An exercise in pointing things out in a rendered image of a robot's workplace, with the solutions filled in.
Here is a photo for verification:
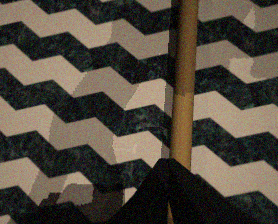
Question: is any tan wooden pole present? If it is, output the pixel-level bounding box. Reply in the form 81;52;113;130
169;0;198;172

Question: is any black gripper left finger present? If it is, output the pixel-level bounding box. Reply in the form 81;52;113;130
76;158;169;224

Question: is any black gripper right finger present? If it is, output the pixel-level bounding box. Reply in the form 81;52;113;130
167;158;262;224

